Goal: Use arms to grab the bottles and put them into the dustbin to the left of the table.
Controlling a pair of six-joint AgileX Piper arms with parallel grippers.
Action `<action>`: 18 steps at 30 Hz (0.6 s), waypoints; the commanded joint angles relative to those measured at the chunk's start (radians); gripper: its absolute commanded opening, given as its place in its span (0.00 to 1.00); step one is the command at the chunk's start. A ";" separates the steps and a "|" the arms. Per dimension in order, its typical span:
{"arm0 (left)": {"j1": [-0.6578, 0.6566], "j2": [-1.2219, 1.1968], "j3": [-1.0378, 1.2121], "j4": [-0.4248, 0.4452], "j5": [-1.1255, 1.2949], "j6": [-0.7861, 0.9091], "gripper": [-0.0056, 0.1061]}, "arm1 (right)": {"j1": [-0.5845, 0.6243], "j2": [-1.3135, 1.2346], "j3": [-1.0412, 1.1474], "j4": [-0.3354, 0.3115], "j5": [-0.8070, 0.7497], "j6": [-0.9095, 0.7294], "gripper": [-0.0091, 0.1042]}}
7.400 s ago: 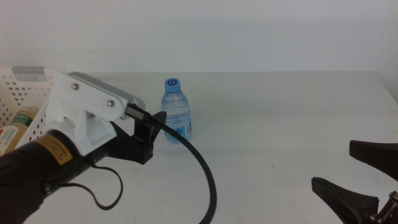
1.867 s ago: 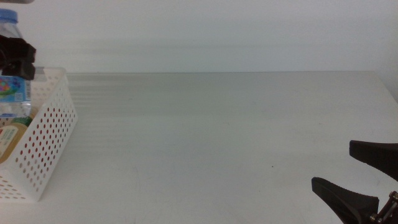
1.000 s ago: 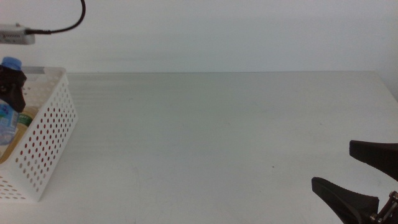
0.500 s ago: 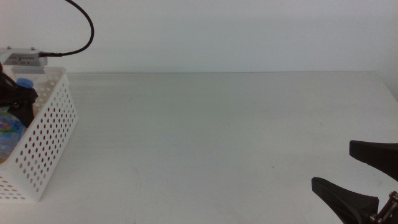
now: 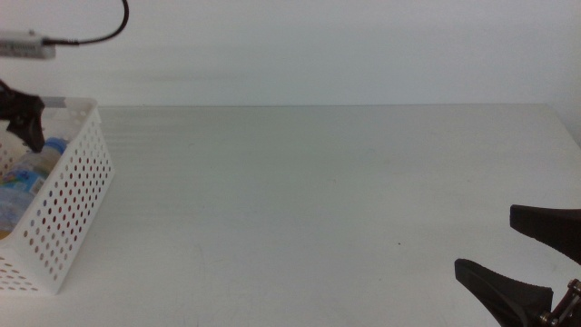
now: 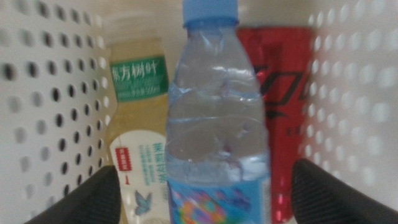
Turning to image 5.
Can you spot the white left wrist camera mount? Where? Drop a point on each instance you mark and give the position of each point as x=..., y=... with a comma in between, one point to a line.
x=25, y=45

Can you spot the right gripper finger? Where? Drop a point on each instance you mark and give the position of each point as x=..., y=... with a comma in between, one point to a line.
x=554, y=227
x=508, y=300

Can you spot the white perforated plastic basket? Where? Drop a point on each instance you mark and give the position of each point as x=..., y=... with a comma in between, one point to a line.
x=68, y=200

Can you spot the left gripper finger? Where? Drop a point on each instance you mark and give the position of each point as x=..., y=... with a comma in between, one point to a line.
x=32, y=134

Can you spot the small water bottle blue cap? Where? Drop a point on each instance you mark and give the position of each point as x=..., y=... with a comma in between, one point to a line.
x=27, y=177

